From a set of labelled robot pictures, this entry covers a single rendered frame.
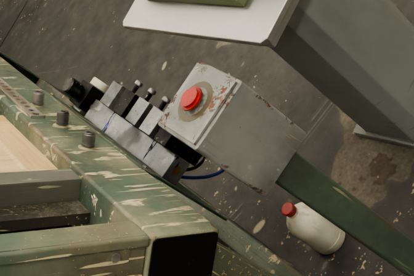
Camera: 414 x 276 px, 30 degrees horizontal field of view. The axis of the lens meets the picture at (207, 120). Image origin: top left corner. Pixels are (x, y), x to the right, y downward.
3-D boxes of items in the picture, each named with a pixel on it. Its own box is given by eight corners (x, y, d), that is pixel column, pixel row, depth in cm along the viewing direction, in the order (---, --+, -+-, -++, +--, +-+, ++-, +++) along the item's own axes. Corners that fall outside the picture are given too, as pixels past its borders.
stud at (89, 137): (96, 149, 143) (98, 133, 142) (84, 150, 142) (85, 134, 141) (91, 144, 145) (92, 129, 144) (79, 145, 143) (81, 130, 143)
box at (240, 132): (312, 136, 121) (239, 79, 110) (269, 200, 120) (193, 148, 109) (267, 113, 130) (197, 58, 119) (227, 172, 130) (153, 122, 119)
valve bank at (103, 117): (267, 161, 151) (186, 101, 137) (227, 222, 150) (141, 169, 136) (150, 90, 191) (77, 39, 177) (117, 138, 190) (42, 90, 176)
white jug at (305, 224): (353, 230, 201) (310, 199, 189) (332, 262, 201) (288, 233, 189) (329, 215, 209) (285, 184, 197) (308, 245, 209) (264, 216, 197)
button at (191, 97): (212, 96, 113) (202, 89, 112) (197, 119, 113) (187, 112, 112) (198, 89, 116) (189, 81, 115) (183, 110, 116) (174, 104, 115)
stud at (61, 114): (69, 127, 153) (71, 113, 152) (58, 127, 152) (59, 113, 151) (65, 123, 155) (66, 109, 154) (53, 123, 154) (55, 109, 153)
